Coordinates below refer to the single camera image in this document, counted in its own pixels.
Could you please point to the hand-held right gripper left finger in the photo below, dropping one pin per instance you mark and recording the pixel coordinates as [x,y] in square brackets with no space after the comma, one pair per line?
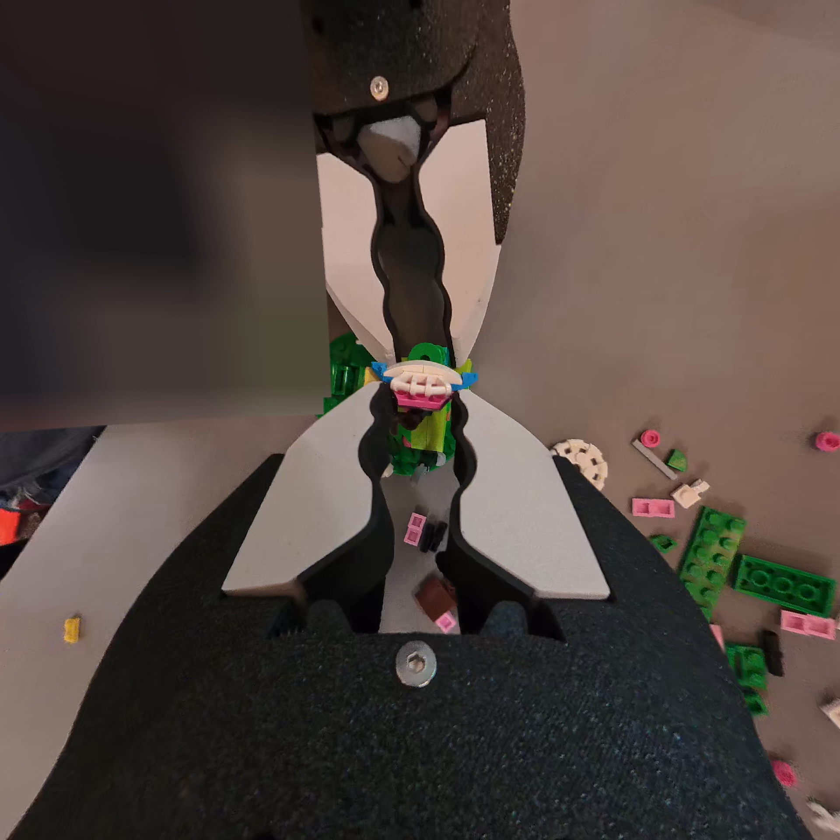
[308,505]

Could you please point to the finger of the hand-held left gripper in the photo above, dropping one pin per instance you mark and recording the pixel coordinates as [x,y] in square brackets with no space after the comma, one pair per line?
[466,216]
[348,236]

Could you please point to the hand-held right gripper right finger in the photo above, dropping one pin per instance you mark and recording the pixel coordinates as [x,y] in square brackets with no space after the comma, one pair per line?
[525,518]

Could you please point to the lego flower model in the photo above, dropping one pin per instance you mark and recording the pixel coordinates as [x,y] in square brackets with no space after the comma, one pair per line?
[420,388]

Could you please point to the white round lego plate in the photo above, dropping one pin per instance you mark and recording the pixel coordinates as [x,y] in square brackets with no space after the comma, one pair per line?
[584,456]

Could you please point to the black lego piece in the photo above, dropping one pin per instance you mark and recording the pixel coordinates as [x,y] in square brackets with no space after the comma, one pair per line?
[773,653]
[433,535]

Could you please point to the pink lego plate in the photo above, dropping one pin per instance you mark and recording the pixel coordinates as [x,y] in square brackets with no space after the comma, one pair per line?
[653,507]
[415,528]
[808,624]

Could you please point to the brown lego piece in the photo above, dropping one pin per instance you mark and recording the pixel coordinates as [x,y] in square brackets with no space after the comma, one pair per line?
[434,596]

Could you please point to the small pink lego piece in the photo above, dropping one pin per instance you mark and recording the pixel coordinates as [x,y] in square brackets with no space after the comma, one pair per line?
[446,621]

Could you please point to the small green lego slope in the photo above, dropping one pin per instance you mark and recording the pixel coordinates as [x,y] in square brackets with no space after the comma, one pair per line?
[663,543]

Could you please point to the grey lego bar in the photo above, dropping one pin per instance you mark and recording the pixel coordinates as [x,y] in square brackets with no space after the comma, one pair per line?
[653,459]

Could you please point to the pink round lego stud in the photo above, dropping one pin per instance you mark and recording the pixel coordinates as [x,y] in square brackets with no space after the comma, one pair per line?
[649,438]
[827,441]
[784,773]

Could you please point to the white lego clip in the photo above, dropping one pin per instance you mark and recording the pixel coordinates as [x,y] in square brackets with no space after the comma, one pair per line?
[688,495]

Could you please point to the long green lego plate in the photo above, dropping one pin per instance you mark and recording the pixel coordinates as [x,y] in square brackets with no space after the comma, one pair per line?
[712,558]

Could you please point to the pink lego tile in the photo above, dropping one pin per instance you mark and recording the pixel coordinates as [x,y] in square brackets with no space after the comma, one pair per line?
[717,635]

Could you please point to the yellow lego piece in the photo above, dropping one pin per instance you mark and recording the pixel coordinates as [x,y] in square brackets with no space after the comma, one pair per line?
[72,628]

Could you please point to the green lego plate with holes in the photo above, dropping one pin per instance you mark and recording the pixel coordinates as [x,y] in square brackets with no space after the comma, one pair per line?
[784,584]

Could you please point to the white lego piece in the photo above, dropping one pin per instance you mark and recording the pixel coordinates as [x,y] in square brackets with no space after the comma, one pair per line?
[823,814]
[832,712]

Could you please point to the blue denim cloth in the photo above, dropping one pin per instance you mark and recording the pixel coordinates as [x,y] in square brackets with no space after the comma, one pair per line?
[52,453]

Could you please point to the red object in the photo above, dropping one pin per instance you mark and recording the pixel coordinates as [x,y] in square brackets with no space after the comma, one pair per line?
[12,525]

